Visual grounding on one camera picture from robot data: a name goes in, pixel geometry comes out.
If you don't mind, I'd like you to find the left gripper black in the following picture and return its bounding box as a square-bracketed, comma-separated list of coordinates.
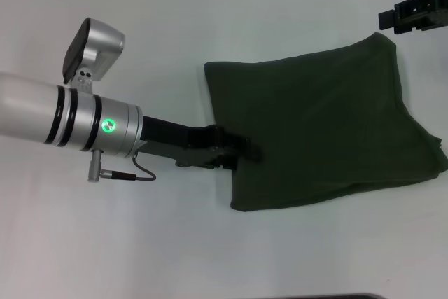
[138, 116, 263, 173]

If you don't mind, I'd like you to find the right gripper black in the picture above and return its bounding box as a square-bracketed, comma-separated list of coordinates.
[377, 0, 448, 36]

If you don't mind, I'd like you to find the dark green printed t-shirt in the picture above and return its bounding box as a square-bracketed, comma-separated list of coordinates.
[204, 32, 448, 214]

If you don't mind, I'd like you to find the silver plug connector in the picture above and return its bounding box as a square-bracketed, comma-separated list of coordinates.
[87, 149, 118, 183]

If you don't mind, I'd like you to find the thin dark left gripper cable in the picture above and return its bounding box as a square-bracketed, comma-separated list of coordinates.
[115, 151, 158, 183]

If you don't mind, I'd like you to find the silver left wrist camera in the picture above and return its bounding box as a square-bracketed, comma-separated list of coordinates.
[62, 18, 126, 86]

